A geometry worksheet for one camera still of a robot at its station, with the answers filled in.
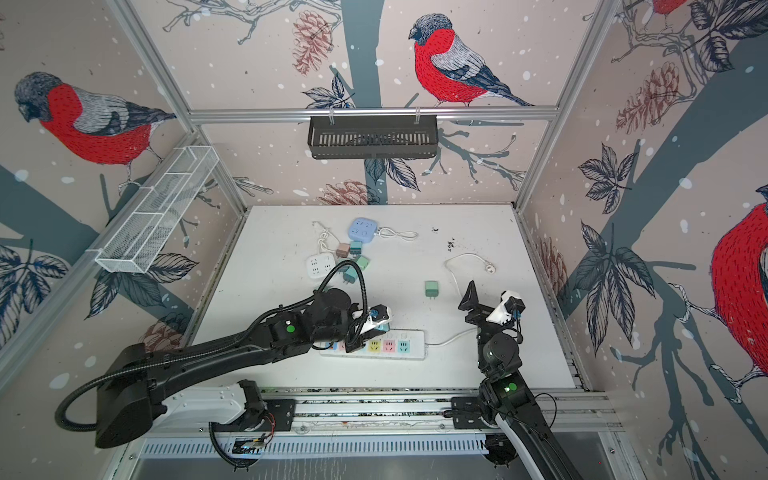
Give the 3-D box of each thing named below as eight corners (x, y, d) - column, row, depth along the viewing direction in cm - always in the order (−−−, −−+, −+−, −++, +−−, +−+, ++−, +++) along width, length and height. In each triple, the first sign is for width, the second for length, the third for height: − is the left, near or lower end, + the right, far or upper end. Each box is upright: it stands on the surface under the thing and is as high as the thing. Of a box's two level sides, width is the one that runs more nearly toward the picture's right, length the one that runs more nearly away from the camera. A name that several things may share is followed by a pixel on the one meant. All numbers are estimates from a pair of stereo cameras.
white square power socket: (304, 278, 101) (302, 274, 99) (309, 256, 107) (307, 252, 105) (333, 278, 101) (331, 274, 99) (336, 256, 107) (335, 252, 105)
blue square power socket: (347, 242, 111) (346, 238, 109) (350, 221, 118) (349, 217, 116) (376, 242, 111) (376, 238, 109) (377, 221, 118) (377, 217, 116)
